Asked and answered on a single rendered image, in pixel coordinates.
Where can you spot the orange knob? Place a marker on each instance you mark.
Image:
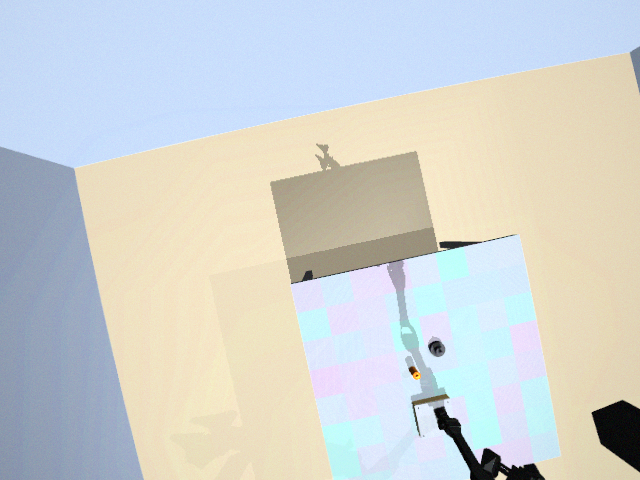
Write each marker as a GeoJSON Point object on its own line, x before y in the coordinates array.
{"type": "Point", "coordinates": [415, 373]}

